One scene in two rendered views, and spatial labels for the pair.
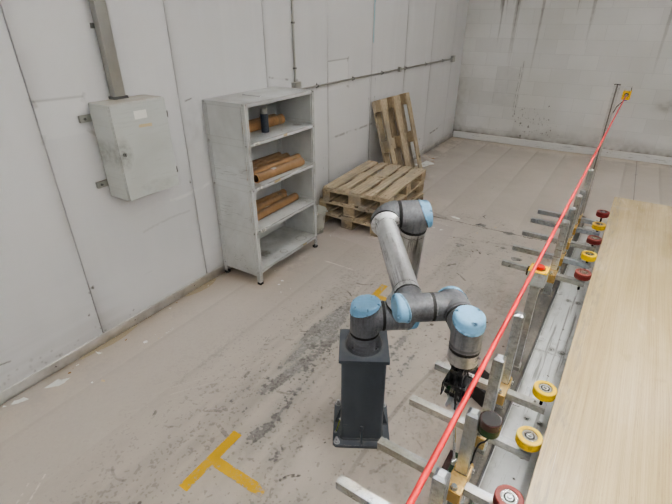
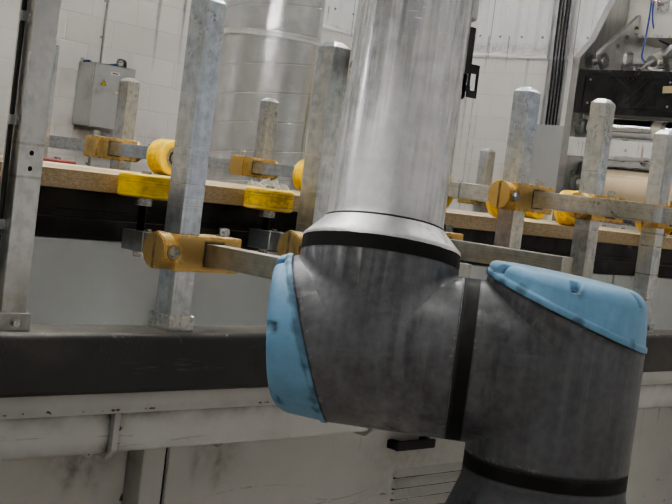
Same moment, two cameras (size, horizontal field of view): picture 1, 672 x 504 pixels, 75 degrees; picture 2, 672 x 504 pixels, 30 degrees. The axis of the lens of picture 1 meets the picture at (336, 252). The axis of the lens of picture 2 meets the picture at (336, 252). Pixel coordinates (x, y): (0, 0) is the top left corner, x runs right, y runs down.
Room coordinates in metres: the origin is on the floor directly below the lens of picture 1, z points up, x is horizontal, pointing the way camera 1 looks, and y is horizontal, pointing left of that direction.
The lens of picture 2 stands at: (2.96, -0.16, 0.93)
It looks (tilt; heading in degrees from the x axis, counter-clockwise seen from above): 3 degrees down; 190
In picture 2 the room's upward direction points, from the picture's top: 7 degrees clockwise
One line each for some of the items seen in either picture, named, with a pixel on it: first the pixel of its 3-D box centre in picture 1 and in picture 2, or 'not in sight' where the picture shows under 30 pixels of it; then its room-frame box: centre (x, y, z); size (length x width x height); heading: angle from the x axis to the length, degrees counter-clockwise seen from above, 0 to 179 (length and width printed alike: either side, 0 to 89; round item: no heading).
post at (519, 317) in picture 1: (508, 363); (189, 171); (1.30, -0.67, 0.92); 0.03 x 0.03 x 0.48; 56
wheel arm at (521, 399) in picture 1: (487, 385); (225, 259); (1.30, -0.60, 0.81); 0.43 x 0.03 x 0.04; 56
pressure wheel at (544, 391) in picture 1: (542, 398); (142, 209); (1.19, -0.77, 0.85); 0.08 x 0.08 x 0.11
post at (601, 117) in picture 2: not in sight; (587, 222); (0.47, -0.11, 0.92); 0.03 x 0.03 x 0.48; 56
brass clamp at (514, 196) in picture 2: not in sight; (520, 197); (0.66, -0.24, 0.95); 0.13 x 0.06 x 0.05; 146
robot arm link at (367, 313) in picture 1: (366, 315); (548, 363); (1.79, -0.15, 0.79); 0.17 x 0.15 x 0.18; 94
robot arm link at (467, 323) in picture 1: (466, 330); not in sight; (1.01, -0.38, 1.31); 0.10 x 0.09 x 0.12; 4
